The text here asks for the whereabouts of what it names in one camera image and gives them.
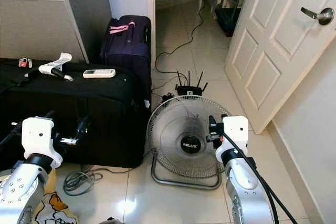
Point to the black rack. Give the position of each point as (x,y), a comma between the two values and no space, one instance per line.
(227,19)

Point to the white and black handheld device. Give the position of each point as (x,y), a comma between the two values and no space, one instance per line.
(51,67)

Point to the white remote control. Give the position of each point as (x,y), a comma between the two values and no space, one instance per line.
(98,73)

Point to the purple fabric suitcase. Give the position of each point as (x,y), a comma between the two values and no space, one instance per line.
(128,51)

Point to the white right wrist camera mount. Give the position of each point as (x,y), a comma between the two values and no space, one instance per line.
(236,129)

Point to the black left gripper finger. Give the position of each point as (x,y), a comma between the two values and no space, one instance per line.
(17,126)
(84,127)

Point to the grey metal floor fan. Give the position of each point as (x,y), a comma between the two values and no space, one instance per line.
(190,145)

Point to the black router with antennas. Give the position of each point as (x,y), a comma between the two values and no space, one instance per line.
(190,92)

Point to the yellow cartoon egg blanket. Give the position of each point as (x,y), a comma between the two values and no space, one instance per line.
(55,205)

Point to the large black suitcase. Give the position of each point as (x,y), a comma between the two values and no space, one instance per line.
(84,100)

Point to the pink ribbon tag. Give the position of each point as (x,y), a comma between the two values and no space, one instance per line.
(118,29)

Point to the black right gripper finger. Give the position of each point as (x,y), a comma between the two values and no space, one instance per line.
(213,122)

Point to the red and silver padlock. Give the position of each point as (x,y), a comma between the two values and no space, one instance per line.
(24,63)

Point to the white panelled door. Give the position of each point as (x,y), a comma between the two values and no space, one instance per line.
(278,40)

